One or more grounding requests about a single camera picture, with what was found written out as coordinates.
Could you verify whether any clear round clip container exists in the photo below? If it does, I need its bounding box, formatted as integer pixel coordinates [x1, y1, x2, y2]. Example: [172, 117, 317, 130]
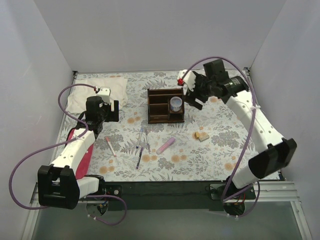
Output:
[169, 96, 183, 112]

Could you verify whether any pink capped white pen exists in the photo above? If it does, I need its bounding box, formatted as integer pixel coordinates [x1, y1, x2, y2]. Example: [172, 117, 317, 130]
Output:
[105, 136, 117, 157]

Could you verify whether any brown and grey eraser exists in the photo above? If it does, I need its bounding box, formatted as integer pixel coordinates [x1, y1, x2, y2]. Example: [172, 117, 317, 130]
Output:
[194, 131, 210, 142]

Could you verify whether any purple pink highlighter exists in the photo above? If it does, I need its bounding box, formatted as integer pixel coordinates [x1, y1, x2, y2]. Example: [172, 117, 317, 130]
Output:
[156, 137, 176, 155]

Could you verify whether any purple pen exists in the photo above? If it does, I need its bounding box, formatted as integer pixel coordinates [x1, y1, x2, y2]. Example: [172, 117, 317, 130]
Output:
[136, 147, 144, 170]

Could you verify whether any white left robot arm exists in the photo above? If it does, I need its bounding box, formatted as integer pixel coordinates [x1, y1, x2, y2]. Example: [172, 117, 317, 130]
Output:
[37, 96, 119, 210]

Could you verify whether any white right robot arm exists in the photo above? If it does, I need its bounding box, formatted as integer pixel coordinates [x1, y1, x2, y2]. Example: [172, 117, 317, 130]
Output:
[177, 56, 297, 202]

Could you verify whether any brown wooden desk organizer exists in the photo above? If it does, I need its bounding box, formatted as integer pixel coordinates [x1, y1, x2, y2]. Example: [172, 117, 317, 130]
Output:
[147, 87, 185, 124]

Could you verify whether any white folded cloth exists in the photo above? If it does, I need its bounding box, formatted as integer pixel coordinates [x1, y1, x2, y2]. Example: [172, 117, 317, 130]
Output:
[65, 77, 128, 115]

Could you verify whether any floral table mat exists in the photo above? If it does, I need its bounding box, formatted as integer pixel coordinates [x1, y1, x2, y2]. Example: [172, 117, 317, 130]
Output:
[48, 69, 281, 182]

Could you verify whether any pink cloth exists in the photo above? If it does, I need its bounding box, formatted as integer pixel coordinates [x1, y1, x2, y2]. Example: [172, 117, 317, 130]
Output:
[75, 144, 94, 180]

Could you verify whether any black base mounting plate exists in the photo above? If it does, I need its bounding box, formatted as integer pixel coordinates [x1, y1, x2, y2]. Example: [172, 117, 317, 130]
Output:
[77, 179, 257, 212]

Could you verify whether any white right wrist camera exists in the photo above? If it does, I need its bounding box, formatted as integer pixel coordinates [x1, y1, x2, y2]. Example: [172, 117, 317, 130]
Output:
[177, 69, 196, 92]

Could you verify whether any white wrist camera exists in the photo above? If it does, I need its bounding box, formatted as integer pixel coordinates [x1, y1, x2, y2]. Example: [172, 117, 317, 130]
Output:
[177, 69, 196, 92]
[96, 87, 111, 105]

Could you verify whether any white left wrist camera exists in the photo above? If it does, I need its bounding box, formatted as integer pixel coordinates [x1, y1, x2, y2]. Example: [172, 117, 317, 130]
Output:
[96, 87, 111, 105]

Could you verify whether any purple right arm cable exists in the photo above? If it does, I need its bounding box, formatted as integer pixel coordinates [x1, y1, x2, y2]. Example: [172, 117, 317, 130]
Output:
[182, 56, 261, 219]

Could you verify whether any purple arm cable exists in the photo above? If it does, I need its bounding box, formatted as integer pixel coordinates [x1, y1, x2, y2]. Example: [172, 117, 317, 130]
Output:
[8, 83, 128, 226]
[182, 56, 261, 219]

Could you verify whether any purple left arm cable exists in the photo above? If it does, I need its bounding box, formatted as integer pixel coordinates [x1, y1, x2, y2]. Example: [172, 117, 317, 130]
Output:
[8, 83, 128, 226]

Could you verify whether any aluminium frame rail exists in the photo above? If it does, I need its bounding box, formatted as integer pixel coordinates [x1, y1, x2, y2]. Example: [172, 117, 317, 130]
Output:
[19, 67, 313, 240]

